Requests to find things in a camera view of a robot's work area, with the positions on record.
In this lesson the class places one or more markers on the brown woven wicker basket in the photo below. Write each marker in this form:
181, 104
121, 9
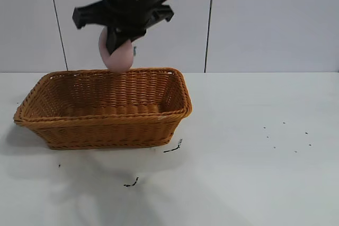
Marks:
106, 128

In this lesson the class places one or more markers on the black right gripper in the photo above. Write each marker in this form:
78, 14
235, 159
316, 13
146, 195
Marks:
132, 3

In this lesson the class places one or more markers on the pink peach with green leaf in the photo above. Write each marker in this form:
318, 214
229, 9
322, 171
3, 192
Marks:
120, 60

